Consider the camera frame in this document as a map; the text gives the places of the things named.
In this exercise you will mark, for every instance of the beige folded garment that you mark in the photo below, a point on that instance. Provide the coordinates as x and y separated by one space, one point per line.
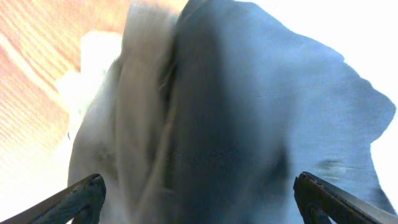
77 88

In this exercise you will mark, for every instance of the navy blue shorts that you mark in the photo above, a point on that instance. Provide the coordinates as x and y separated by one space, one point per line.
255 105

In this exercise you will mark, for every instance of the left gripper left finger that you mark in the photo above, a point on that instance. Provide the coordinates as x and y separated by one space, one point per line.
80 203

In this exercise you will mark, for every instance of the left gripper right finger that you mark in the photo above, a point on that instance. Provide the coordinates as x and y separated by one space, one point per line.
321 202

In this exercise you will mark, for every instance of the grey folded trousers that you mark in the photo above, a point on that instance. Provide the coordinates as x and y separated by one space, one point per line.
125 133

